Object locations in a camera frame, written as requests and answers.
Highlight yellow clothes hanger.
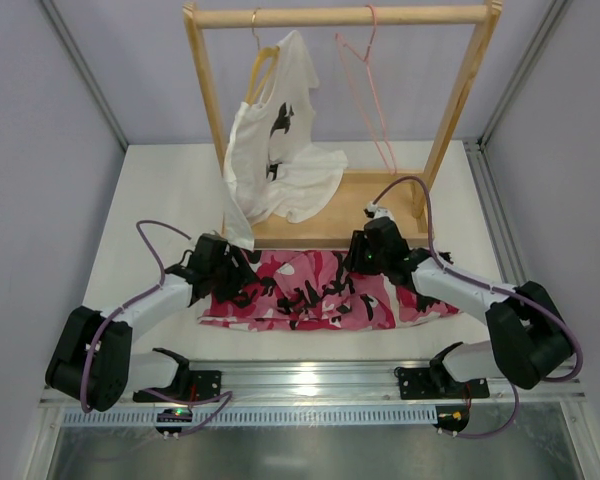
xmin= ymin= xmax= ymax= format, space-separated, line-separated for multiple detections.
xmin=244 ymin=7 xmax=280 ymax=105

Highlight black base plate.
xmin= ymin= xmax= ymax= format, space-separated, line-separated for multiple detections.
xmin=394 ymin=367 xmax=490 ymax=400
xmin=132 ymin=370 xmax=222 ymax=404

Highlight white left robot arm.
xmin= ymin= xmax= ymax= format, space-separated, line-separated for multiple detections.
xmin=45 ymin=234 xmax=256 ymax=413

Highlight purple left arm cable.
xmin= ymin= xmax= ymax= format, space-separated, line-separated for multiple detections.
xmin=79 ymin=219 xmax=235 ymax=437

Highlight wooden clothes rack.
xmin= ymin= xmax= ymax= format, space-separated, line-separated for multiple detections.
xmin=183 ymin=1 xmax=502 ymax=249

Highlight aluminium frame rail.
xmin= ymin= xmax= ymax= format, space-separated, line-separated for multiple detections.
xmin=42 ymin=358 xmax=586 ymax=405

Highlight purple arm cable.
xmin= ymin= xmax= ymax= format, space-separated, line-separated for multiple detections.
xmin=79 ymin=219 xmax=235 ymax=437
xmin=364 ymin=175 xmax=584 ymax=440

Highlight white printed t-shirt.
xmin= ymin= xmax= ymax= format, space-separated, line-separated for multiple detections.
xmin=223 ymin=30 xmax=348 ymax=250

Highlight pink camouflage trousers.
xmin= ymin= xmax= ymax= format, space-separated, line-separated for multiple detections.
xmin=198 ymin=250 xmax=460 ymax=332

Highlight slotted cable duct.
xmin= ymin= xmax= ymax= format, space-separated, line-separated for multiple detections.
xmin=62 ymin=404 xmax=438 ymax=428

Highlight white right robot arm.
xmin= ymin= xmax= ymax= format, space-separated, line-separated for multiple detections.
xmin=347 ymin=217 xmax=582 ymax=394

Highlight pink wire clothes hanger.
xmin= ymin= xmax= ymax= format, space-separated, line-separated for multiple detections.
xmin=335 ymin=4 xmax=397 ymax=174

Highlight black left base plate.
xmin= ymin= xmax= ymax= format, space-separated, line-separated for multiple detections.
xmin=132 ymin=370 xmax=222 ymax=404

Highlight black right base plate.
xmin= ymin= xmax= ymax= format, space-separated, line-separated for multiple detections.
xmin=394 ymin=367 xmax=490 ymax=400

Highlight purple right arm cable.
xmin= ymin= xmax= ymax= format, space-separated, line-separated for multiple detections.
xmin=364 ymin=175 xmax=584 ymax=440

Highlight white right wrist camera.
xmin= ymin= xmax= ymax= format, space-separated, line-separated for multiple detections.
xmin=364 ymin=201 xmax=395 ymax=222

